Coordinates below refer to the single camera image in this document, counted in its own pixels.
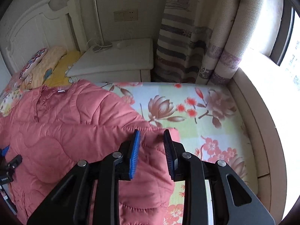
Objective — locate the white nightstand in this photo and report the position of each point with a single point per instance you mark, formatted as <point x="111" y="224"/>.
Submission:
<point x="130" y="64"/>

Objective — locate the peach patterned pillow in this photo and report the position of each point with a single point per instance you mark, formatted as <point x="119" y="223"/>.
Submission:
<point x="44" y="68"/>

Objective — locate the silver desk lamp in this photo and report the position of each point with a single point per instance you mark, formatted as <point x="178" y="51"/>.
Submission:
<point x="103" y="45"/>

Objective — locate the colourful embroidered pillow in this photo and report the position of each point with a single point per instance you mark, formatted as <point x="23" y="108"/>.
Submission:
<point x="31" y="64"/>

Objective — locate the yellow pillow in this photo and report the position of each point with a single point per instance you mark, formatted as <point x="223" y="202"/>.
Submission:
<point x="59" y="74"/>

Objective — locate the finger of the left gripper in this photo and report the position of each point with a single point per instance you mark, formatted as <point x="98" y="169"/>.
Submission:
<point x="4" y="151"/>

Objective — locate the white charger adapter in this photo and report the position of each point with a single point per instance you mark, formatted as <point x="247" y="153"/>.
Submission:
<point x="123" y="44"/>

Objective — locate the pink quilted jacket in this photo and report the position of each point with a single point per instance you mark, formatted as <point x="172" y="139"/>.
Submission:
<point x="53" y="130"/>

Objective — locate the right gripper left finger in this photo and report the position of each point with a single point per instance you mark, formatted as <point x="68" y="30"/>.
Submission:
<point x="89" y="192"/>

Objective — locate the beige window sill ledge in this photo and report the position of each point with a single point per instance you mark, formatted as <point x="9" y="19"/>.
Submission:
<point x="266" y="144"/>

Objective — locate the white wooden headboard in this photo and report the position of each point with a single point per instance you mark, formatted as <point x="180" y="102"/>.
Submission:
<point x="41" y="27"/>

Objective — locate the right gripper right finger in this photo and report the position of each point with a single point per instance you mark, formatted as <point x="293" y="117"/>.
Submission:
<point x="232" y="200"/>

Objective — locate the striped sailboat curtain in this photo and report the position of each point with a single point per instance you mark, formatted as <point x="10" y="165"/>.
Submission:
<point x="203" y="41"/>

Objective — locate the floral bed sheet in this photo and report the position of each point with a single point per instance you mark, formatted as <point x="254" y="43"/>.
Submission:
<point x="204" y="119"/>

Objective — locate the wall socket panel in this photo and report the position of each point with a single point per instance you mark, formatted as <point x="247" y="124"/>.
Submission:
<point x="126" y="15"/>

